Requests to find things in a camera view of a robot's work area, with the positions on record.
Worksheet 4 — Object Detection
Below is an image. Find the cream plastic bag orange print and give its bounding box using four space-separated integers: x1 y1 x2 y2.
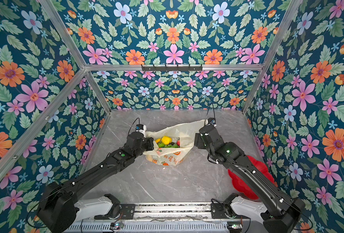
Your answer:
144 120 207 167

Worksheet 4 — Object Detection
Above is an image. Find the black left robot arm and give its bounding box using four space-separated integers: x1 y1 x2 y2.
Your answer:
37 132 154 233

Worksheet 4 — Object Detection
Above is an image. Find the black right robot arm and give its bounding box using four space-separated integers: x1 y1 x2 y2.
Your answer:
194 124 305 233

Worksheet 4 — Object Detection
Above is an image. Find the green grapes bunch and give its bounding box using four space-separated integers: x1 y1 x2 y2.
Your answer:
157 142 180 148

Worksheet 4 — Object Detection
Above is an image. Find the red flower-shaped plate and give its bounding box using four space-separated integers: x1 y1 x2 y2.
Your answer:
228 155 277 201

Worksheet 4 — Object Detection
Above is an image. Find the small circuit board left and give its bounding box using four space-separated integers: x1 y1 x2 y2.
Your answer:
110 222 124 231

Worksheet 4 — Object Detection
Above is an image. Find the small circuit board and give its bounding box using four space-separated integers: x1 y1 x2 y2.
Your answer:
110 222 124 231
227 222 243 233

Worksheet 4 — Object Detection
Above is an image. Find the small circuit board right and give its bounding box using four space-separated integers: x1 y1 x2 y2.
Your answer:
227 222 243 233

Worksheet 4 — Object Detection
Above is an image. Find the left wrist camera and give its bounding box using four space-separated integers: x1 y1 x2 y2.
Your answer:
136 124 146 137

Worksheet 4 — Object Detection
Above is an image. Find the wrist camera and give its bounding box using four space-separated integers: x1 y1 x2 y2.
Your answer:
208 117 217 127
136 124 146 137

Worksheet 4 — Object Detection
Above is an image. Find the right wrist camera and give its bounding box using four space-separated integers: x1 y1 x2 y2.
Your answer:
208 117 217 127

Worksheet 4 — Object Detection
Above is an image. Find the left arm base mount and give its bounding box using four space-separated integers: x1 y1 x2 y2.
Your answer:
94 194 136 220

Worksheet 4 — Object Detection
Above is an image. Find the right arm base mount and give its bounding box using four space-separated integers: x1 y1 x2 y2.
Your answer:
210 193 242 219

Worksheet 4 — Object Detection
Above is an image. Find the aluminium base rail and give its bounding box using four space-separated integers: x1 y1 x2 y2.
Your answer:
48 200 298 233

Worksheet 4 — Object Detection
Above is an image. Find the black hook rail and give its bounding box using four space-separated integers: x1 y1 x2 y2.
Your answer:
141 65 203 72

